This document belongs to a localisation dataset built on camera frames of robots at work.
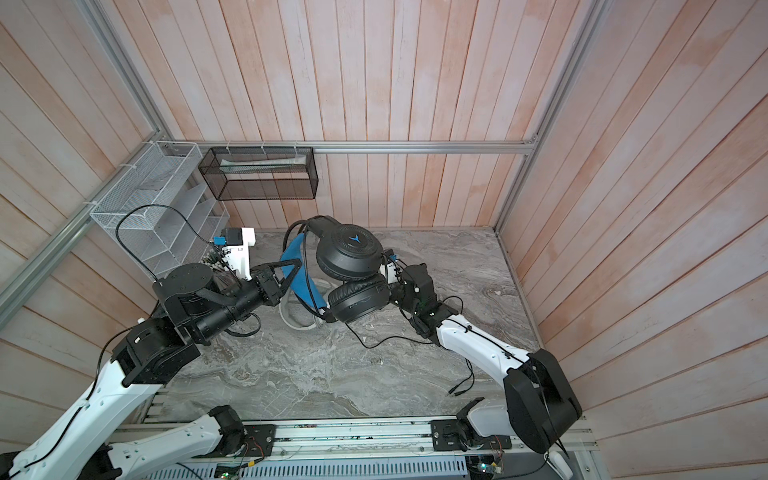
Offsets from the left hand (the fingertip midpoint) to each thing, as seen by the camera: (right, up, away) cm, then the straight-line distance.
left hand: (303, 271), depth 56 cm
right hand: (+12, -3, +24) cm, 27 cm away
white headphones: (-13, -16, +41) cm, 46 cm away
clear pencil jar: (-35, +3, +34) cm, 49 cm away
